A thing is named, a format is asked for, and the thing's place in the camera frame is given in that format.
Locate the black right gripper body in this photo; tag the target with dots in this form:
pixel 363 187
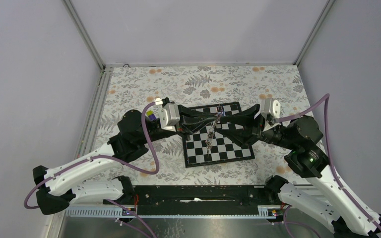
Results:
pixel 258 126

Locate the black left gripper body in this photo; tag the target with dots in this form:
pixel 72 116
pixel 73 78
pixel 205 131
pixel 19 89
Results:
pixel 183 119

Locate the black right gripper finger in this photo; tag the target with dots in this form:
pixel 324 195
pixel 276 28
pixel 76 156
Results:
pixel 240 137
pixel 248 117

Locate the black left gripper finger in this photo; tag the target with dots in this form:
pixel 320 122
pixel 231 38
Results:
pixel 188 114
pixel 189 127

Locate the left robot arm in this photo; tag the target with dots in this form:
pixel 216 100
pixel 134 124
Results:
pixel 58 188

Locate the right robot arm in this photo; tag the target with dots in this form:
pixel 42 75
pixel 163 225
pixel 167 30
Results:
pixel 343 213

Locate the black white chessboard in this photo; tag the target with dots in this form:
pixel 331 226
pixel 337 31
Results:
pixel 223 150

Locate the purple green toy brick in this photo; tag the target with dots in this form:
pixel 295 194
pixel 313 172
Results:
pixel 151 115

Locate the floral table cloth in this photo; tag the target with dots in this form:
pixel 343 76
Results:
pixel 135 87

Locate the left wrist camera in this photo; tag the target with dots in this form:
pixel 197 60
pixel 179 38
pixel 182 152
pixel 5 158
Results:
pixel 168 114

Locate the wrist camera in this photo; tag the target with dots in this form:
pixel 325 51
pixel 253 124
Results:
pixel 270 111
pixel 168 114

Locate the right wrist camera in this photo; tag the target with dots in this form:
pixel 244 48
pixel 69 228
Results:
pixel 270 111

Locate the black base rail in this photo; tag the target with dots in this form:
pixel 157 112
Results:
pixel 199 200

